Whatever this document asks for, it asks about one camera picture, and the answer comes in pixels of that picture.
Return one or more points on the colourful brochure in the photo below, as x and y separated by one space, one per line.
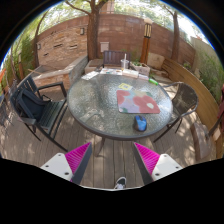
110 71

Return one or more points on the floral print mouse pad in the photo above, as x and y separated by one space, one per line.
136 101

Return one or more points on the black slatted chair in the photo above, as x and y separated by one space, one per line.
36 106

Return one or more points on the stone brick counter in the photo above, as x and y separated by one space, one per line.
63 73

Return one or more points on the dark wooden chair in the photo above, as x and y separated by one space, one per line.
113 58

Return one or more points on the blue computer mouse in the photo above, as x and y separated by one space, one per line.
140 124

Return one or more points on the small thin book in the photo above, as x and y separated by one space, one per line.
143 76

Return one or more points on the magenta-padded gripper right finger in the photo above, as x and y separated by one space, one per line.
148 157

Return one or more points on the white wall box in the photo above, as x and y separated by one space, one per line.
104 46

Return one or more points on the large tree trunk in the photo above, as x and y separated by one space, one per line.
93 36

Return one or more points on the dark wall lamp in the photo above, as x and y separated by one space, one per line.
39 46
82 31

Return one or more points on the curved wooden bench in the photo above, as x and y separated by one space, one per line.
205 100

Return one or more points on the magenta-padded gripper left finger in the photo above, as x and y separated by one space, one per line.
77 156

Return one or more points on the beige stone block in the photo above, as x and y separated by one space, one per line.
156 61

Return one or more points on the white paper strip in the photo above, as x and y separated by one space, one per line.
90 75

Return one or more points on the thick white book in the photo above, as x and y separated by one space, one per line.
130 73

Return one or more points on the slim tree trunk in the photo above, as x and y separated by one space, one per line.
176 36

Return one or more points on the clear plastic cup with straw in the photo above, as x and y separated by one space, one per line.
125 64

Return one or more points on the wooden lamp post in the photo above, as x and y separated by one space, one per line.
146 40

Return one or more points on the white planter box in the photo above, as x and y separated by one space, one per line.
142 69

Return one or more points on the brown wicker chair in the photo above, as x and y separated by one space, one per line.
185 98

